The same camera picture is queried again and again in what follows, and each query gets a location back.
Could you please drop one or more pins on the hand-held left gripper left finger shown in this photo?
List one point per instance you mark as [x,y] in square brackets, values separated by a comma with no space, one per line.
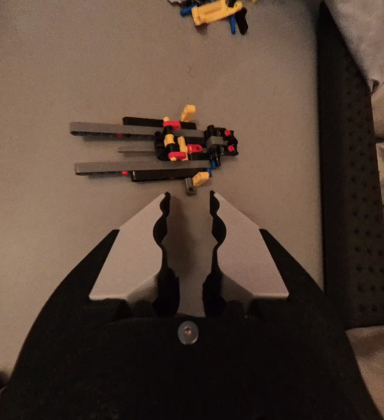
[129,262]

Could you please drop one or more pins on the pile of loose brick pieces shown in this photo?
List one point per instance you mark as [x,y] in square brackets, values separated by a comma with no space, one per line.
[211,13]

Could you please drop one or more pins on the small grey connector piece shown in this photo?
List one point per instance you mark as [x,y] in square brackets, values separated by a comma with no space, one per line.
[190,186]

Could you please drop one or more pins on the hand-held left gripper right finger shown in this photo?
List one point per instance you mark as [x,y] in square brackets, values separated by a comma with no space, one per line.
[251,265]

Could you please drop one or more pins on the small yellow connector piece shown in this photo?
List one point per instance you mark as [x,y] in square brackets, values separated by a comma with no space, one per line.
[200,179]

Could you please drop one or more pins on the black grey brick chassis assembly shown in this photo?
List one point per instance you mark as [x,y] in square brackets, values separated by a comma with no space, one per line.
[113,129]

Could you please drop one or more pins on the black perforated panel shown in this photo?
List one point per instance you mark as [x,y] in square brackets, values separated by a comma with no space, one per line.
[349,164]

